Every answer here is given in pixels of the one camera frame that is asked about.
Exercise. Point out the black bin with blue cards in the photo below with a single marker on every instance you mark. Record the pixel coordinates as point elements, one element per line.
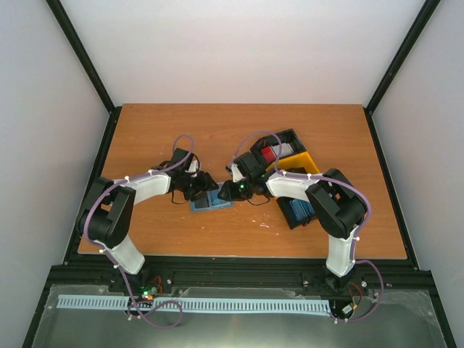
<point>283,203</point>

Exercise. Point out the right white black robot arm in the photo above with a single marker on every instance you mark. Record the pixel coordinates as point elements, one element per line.
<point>339,207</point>

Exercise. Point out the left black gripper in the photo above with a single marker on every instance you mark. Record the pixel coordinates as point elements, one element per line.
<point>205,184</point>

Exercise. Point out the black frame post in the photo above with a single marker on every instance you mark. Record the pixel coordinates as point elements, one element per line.
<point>61,16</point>
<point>419,24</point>

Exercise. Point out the light blue slotted cable duct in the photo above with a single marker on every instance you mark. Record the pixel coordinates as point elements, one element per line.
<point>203,305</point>

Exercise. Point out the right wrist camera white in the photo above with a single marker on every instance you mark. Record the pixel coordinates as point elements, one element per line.
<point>235,172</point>

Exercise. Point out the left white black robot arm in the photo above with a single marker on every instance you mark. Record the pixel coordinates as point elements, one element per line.
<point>105,215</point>

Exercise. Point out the white card stack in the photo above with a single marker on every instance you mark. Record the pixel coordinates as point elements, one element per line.
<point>283,150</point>

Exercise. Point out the black bin with red cards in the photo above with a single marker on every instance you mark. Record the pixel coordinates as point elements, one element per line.
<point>286,136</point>

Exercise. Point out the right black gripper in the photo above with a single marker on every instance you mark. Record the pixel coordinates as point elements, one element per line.
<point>230,195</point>

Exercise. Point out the yellow bin with dark cards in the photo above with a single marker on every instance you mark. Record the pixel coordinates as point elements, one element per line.
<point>300,160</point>

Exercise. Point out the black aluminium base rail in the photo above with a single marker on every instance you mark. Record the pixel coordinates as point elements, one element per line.
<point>308,277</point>

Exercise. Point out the right black frame post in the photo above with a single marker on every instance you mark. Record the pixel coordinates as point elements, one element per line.
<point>419,24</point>

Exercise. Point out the blue card stack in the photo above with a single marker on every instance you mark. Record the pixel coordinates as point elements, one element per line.
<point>302,209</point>

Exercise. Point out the left black frame post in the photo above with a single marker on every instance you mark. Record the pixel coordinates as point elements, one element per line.
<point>61,16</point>

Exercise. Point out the blue card holder wallet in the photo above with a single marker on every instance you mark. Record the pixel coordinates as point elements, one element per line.
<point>209,201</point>

